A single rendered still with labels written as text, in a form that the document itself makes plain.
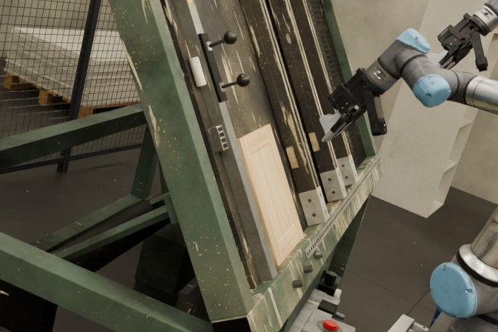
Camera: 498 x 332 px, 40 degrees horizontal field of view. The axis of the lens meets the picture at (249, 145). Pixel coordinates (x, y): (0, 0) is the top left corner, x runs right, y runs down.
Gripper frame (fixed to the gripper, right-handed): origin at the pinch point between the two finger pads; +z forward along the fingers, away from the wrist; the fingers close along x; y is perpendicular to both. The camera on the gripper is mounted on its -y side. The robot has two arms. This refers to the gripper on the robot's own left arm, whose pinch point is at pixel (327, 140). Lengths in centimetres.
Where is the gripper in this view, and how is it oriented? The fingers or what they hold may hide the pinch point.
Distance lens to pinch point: 181.3
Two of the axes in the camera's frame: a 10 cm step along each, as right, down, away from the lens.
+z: -6.2, 6.6, 4.4
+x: -5.0, 1.0, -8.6
